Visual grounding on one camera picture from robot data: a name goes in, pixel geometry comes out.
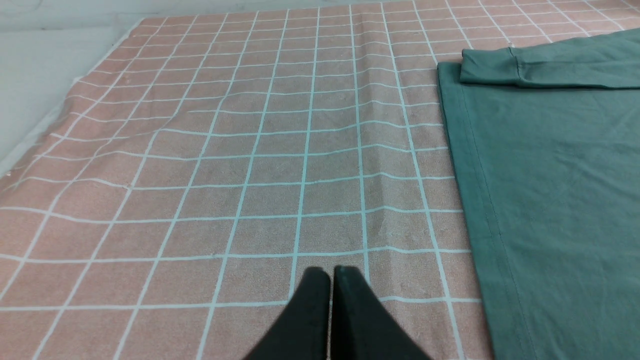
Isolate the green long-sleeved shirt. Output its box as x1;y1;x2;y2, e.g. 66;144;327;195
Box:
437;28;640;360

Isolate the pink checkered tablecloth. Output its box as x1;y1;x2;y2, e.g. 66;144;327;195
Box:
0;0;639;360

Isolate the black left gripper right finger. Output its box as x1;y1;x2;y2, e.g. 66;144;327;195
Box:
330;265;431;360

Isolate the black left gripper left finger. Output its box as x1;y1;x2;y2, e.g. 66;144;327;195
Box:
244;267;331;360

